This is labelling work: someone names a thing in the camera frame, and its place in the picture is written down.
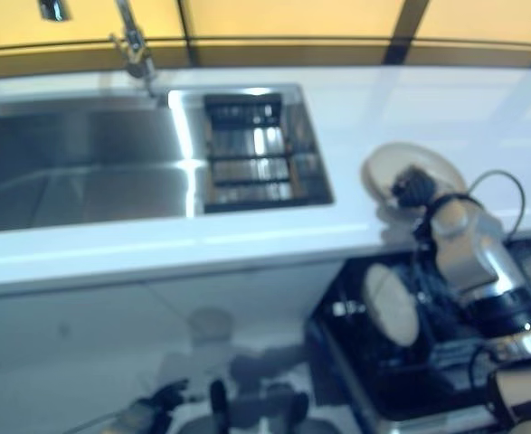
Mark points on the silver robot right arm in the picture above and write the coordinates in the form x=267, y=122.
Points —
x=477, y=262

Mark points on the wide glossy white cabinet door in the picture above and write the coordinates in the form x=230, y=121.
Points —
x=66, y=343

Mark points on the black sink dish rack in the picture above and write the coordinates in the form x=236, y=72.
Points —
x=247, y=181

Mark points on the narrow glossy white cabinet door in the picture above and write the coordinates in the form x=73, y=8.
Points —
x=256, y=294

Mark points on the stainless steel kitchen sink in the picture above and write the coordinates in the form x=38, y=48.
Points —
x=88, y=167

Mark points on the chrome gooseneck kitchen faucet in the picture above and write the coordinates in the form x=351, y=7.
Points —
x=131, y=40

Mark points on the beige ceramic plate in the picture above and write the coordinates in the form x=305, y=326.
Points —
x=391, y=307
x=382, y=167

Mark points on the dark robot right hand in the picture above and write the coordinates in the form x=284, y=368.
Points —
x=412, y=187

